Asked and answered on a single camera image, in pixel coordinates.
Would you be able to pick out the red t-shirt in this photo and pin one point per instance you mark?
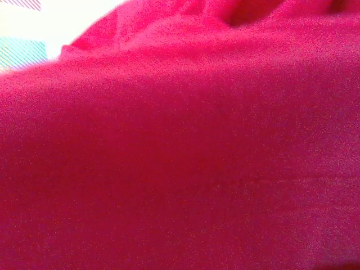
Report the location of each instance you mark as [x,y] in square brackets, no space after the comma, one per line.
[180,140]

